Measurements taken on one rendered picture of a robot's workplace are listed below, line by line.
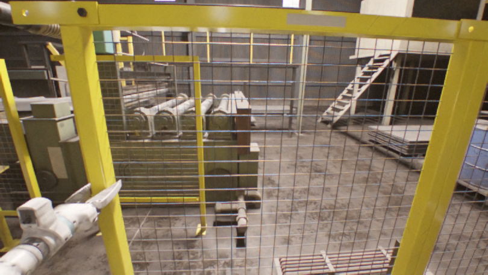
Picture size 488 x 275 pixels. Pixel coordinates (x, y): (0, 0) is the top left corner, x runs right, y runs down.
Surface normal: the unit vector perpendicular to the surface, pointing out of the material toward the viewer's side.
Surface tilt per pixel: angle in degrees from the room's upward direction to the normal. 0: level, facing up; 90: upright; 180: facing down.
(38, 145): 90
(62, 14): 90
